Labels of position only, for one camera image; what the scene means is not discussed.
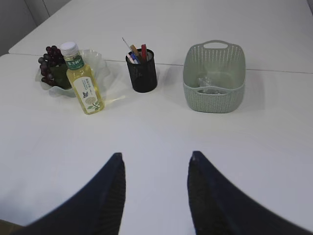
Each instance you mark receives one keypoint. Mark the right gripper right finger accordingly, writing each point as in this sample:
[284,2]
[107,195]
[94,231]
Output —
[218,207]

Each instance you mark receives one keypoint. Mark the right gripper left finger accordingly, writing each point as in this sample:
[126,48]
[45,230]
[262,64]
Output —
[96,209]

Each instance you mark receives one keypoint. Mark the clear plastic sheet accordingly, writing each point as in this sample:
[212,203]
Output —
[207,86]

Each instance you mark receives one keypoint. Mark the yellow tea drink bottle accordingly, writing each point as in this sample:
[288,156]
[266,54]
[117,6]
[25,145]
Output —
[81,78]

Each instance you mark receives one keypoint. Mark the artificial purple grape bunch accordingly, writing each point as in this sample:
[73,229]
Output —
[53,68]

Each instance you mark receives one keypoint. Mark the gold marker pen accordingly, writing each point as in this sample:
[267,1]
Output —
[136,52]

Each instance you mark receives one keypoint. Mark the red glitter pen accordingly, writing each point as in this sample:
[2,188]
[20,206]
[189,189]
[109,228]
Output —
[144,52]

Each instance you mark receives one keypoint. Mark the clear plastic ruler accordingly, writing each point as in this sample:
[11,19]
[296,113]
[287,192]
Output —
[127,44]

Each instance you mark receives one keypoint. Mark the pink scissors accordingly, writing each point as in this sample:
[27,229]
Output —
[130,58]

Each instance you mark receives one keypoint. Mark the green scalloped plastic plate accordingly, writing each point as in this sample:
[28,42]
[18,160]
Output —
[102,71]

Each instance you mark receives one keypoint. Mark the green plastic woven basket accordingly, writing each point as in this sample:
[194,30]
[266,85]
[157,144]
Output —
[225,64]

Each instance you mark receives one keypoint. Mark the black mesh pen holder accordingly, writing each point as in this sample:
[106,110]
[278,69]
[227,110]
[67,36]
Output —
[143,76]

